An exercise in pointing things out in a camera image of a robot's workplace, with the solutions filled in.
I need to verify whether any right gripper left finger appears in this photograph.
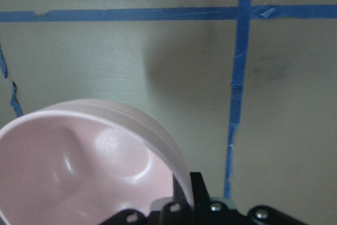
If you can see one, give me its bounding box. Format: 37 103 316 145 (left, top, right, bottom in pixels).
99 176 195 224

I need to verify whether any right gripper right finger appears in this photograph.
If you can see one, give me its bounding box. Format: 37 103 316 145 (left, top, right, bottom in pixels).
190 172 305 225

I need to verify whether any small pink bowl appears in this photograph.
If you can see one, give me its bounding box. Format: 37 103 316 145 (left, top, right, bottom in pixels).
1 99 190 224

